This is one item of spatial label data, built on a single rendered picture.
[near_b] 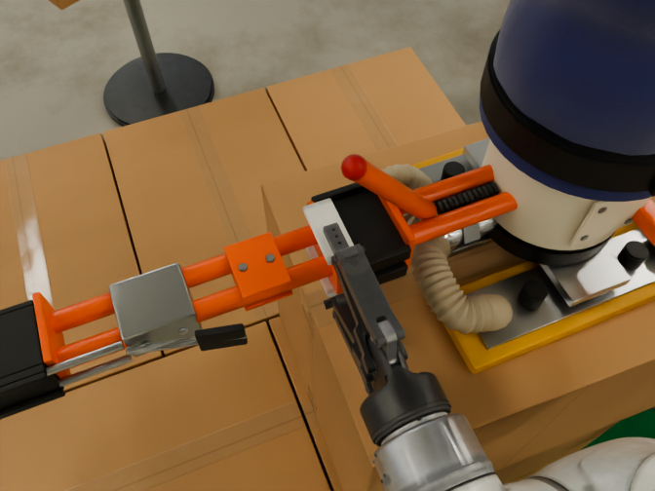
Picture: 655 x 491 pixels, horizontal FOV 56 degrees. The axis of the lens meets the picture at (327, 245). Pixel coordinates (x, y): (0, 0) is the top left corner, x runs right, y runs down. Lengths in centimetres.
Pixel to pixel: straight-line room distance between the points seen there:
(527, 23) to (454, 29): 209
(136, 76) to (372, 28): 94
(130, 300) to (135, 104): 177
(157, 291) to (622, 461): 43
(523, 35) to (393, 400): 32
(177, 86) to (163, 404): 147
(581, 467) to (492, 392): 17
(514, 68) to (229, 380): 77
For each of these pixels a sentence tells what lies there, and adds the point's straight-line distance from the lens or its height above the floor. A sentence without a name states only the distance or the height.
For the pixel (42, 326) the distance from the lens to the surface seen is 61.
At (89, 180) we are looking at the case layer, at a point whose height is 54.
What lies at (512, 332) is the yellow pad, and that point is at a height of 97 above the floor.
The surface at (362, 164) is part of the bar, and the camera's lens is 53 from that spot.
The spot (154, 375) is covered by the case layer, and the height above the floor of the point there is 54.
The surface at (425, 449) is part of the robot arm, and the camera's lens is 51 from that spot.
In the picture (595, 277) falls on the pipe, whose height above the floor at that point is 99.
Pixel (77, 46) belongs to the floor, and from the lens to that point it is 271.
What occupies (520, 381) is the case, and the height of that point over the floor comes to 94.
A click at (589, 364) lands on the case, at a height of 94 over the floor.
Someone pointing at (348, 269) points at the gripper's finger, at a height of 114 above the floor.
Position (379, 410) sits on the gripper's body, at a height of 110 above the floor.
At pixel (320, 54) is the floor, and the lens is 249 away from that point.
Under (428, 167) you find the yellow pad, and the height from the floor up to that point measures 97.
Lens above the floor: 160
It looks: 57 degrees down
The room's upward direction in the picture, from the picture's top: straight up
